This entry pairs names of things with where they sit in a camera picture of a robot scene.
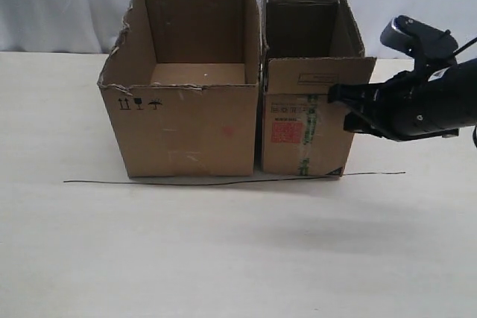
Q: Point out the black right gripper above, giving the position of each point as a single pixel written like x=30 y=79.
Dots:
x=403 y=109

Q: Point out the tall taped cardboard box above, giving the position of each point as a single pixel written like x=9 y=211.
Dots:
x=308 y=46

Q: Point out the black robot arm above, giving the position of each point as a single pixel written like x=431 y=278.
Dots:
x=467 y=92

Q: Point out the large open cardboard box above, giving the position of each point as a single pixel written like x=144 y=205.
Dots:
x=181 y=87

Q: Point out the thin black line marker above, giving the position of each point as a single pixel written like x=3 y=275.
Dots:
x=212 y=181

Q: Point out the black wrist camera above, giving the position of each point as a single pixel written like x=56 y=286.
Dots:
x=430 y=48

